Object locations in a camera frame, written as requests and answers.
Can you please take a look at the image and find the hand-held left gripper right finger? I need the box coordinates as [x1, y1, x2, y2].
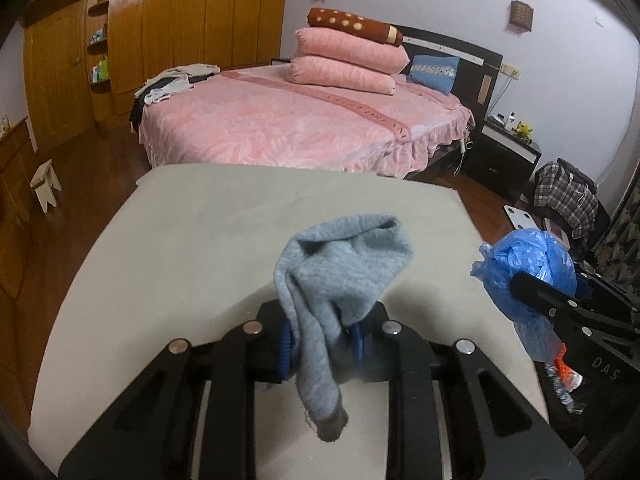
[349, 302, 586, 480]

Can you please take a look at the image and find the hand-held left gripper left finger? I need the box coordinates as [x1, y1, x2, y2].
[59, 302, 301, 480]

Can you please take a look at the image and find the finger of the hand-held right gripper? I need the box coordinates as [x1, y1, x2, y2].
[509, 272, 596, 322]
[575, 265, 640, 302]

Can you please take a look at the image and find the blue plastic bag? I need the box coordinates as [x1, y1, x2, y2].
[470, 230, 578, 361]

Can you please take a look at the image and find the orange foam mesh sheet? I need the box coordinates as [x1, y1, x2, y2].
[552, 345, 583, 392]

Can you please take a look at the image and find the grey sock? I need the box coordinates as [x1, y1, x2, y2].
[273, 214, 416, 443]

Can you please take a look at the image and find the white bathroom scale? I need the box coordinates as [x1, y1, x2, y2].
[504, 205, 537, 234]

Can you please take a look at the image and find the plaid shirt on chair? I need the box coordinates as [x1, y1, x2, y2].
[532, 160, 601, 241]

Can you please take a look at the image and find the dark nightstand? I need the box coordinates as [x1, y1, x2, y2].
[462, 117, 542, 199]

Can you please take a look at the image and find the pink bedspread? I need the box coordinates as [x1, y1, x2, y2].
[137, 62, 476, 179]

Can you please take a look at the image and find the blue pillow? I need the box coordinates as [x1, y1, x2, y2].
[407, 55, 461, 95]

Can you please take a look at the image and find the dark wooden bed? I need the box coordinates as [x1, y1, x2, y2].
[136, 25, 504, 182]

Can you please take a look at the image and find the pink folded blanket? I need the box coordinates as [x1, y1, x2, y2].
[294, 27, 408, 76]
[286, 55, 396, 96]

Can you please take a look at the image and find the small white stool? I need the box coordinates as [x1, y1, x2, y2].
[30, 159, 64, 211]

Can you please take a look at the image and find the pile of clothes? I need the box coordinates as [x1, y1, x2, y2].
[134, 63, 221, 107]

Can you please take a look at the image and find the brown dotted bolster pillow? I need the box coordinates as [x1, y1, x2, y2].
[306, 7, 404, 47]

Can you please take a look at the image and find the low wooden cabinet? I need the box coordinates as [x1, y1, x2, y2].
[0, 115, 39, 241]

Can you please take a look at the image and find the wooden wardrobe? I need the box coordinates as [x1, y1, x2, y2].
[22, 0, 291, 155]

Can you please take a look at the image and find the white corded controller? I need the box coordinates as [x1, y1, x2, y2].
[457, 127, 474, 176]

